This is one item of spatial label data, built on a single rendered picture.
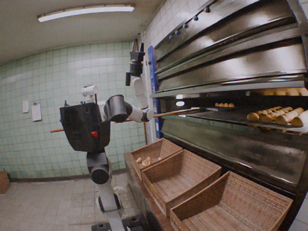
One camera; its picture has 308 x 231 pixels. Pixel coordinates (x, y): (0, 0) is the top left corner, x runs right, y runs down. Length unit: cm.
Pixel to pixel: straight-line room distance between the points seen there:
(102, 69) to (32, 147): 208
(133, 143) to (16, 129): 249
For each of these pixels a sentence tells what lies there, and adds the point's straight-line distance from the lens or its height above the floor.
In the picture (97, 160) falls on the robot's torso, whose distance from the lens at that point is 98.
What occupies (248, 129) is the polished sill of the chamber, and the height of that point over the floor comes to 116.
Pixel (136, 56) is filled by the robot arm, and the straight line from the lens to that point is 98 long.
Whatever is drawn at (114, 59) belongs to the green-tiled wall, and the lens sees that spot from 296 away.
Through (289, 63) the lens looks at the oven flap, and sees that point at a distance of 80.
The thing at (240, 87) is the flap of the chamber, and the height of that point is 141.
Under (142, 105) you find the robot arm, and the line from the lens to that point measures 109.
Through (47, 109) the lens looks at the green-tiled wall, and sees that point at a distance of 303.
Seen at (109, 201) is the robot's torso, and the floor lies 67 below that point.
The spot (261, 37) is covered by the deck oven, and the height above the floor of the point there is 167.
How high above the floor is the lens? 138
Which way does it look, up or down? 6 degrees down
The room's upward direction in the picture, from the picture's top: 6 degrees counter-clockwise
